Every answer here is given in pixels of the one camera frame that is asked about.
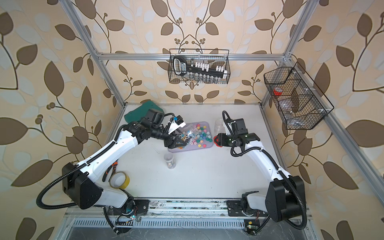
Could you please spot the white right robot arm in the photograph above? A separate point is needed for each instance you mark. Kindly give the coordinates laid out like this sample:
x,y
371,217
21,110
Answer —
x,y
285,199

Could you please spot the black wire basket right wall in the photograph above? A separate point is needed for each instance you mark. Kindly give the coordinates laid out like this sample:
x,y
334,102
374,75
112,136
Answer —
x,y
303,104

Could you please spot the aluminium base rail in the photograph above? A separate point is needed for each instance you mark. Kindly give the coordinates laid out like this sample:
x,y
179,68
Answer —
x,y
171,214

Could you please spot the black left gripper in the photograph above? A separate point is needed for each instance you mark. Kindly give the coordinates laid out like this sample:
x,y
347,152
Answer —
x,y
175,140

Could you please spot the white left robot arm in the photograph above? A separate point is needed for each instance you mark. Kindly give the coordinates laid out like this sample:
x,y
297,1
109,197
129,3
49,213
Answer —
x,y
79,181

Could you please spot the red lidded jar in basket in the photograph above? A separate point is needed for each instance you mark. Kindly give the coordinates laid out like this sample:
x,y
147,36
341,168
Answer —
x,y
277,91

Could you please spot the black wire basket back wall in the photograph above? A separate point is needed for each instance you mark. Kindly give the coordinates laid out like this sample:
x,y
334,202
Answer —
x,y
214,57

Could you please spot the black wire basket wall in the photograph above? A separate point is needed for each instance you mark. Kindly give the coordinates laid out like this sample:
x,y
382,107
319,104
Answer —
x,y
214,57
303,104

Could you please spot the yellow tape roll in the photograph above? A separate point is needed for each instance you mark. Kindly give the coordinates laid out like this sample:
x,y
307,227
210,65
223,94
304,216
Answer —
x,y
119,181

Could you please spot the black socket set holder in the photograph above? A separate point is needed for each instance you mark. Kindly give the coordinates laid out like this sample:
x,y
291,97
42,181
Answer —
x,y
182,67

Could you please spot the orange black pliers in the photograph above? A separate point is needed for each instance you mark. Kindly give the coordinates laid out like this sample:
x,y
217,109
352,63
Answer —
x,y
111,169

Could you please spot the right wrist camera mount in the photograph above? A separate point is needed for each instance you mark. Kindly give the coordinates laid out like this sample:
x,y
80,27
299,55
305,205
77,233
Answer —
x,y
238,127

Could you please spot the red lidded clear jar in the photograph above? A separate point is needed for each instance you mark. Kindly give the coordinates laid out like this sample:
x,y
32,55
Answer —
x,y
190,133

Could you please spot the clear jar of star candies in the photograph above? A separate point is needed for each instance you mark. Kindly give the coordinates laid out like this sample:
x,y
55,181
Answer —
x,y
219,127

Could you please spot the pile of star candies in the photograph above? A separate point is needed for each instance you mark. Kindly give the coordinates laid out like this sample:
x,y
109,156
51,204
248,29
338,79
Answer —
x,y
204,139

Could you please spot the green plastic block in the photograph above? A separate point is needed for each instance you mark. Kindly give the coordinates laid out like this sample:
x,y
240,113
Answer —
x,y
136,114

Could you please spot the lilac plastic tray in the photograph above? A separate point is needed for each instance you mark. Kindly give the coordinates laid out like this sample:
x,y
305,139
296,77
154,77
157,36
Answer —
x,y
176,150

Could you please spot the aluminium frame post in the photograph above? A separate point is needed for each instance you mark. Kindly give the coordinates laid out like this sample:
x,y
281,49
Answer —
x,y
285,60

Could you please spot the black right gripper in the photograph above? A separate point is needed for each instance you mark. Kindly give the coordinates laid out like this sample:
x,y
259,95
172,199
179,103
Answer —
x,y
222,139

